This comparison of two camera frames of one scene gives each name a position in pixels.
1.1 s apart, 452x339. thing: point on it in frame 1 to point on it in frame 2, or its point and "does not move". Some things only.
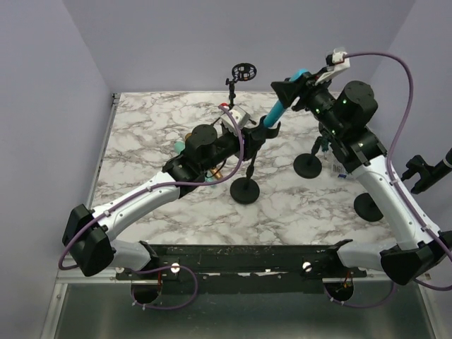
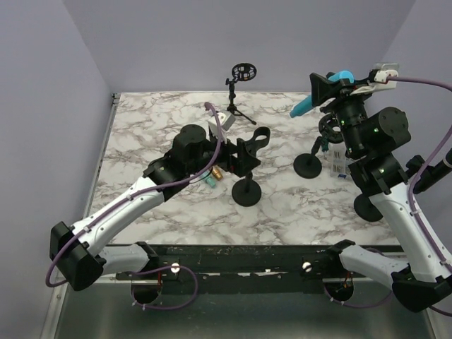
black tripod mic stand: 241,72 does not move
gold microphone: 214,171 does not move
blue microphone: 272,117 to 306,104
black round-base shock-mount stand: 307,165 does not move
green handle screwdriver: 324,143 does not move
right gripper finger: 287,92 to 323,90
